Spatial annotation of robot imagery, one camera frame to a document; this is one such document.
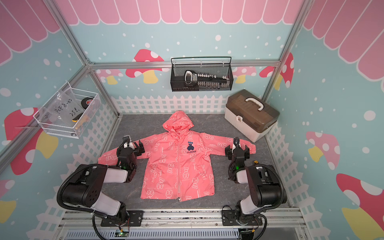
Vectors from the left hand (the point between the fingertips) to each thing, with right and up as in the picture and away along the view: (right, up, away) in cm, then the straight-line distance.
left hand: (133, 144), depth 92 cm
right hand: (+65, -1, +1) cm, 66 cm away
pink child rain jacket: (+28, -12, +2) cm, 31 cm away
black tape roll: (-21, +24, -12) cm, 34 cm away
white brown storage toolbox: (+73, +18, +1) cm, 75 cm away
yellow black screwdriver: (+76, -11, 0) cm, 77 cm away
